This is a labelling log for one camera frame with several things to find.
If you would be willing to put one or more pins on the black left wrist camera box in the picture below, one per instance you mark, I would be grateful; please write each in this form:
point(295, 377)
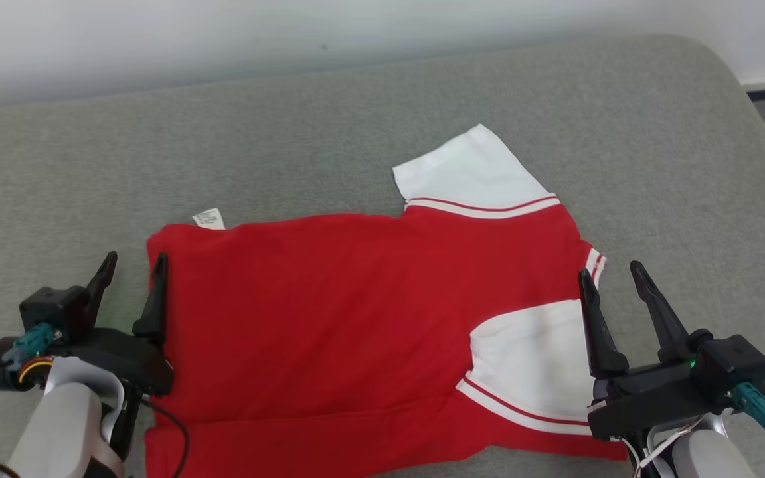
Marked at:
point(50, 309)

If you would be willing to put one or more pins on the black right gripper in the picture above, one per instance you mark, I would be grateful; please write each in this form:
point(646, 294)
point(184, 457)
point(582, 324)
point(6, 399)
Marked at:
point(648, 398)

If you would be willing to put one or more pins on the red Bulls shirt white sleeves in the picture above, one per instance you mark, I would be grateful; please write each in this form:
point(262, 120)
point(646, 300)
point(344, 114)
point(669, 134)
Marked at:
point(323, 318)

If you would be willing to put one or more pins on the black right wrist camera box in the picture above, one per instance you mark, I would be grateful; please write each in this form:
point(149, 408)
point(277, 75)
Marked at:
point(731, 372)

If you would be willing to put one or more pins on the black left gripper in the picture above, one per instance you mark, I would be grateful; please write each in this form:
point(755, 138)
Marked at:
point(130, 362)

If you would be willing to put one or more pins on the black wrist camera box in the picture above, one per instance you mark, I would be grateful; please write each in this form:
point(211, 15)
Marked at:
point(731, 372)
point(50, 309)

